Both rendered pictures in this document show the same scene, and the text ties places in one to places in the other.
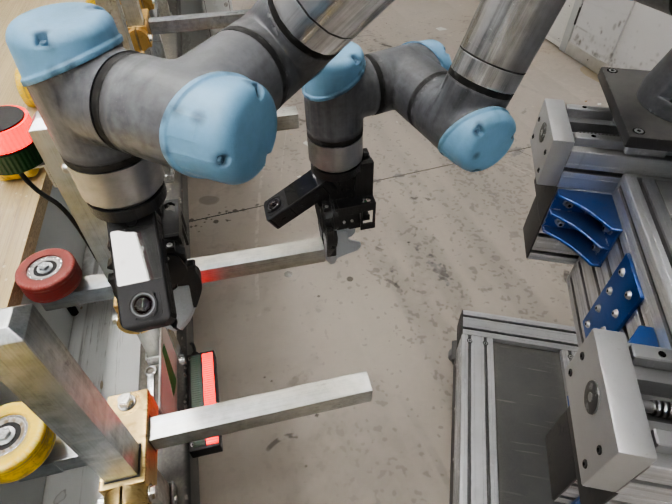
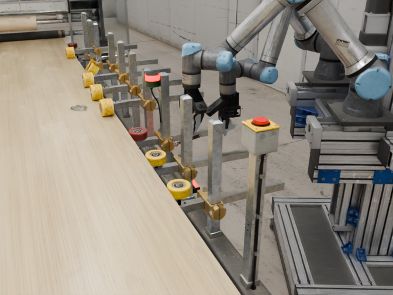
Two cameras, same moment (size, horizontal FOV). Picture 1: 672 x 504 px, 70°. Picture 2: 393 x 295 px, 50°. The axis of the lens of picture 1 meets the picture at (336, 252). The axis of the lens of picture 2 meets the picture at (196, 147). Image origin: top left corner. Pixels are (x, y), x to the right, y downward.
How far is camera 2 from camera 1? 1.32 m
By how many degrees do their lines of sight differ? 22
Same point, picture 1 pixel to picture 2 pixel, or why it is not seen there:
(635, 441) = (317, 126)
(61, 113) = (192, 60)
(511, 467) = (307, 244)
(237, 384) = not seen: hidden behind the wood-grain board
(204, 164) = (224, 64)
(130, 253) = (195, 96)
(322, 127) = (226, 79)
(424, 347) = not seen: hidden behind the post
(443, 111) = (259, 69)
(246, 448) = not seen: hidden behind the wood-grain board
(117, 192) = (196, 80)
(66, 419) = (188, 129)
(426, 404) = (263, 247)
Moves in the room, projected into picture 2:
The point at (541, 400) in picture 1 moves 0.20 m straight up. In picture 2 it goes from (316, 223) to (320, 192)
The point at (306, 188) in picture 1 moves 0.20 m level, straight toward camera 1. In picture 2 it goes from (219, 102) to (233, 117)
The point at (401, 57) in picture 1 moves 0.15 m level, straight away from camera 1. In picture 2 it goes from (244, 61) to (240, 54)
